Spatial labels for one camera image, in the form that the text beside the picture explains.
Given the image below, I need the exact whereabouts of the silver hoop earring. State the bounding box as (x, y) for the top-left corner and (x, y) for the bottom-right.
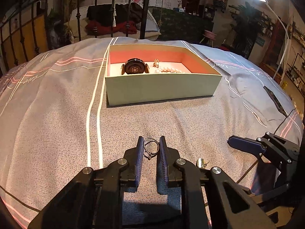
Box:
(143, 138), (160, 160)

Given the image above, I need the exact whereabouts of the white pearl bracelet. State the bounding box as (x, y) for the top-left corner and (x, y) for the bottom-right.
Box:
(154, 67), (189, 74)

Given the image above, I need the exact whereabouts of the black smart watch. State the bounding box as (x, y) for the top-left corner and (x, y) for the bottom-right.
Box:
(121, 58), (149, 75)

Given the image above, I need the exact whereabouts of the open cardboard jewelry box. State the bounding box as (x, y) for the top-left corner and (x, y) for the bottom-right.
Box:
(105, 44), (222, 106)

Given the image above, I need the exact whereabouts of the small gold stud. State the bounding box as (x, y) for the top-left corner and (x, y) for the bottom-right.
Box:
(196, 158), (209, 169)

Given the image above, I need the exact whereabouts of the gold rhinestone brooch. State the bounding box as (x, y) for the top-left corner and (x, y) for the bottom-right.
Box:
(152, 59), (159, 68)

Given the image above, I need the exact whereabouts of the grey striped bed sheet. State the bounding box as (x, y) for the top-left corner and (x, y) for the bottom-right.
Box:
(1, 37), (303, 228)

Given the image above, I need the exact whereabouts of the pink stool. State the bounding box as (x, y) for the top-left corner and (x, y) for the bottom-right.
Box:
(200, 30), (216, 47)

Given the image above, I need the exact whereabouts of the red blanket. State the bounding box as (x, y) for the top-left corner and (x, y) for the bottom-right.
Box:
(85, 20), (137, 36)

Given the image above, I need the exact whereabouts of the white wicker swing chair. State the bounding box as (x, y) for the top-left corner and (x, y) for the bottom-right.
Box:
(66, 2), (161, 41)

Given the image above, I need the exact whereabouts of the dark clothes pile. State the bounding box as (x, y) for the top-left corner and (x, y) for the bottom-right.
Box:
(86, 2), (143, 26)

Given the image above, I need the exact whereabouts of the black iron bed frame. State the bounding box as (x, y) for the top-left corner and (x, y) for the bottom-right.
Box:
(1, 0), (149, 72)

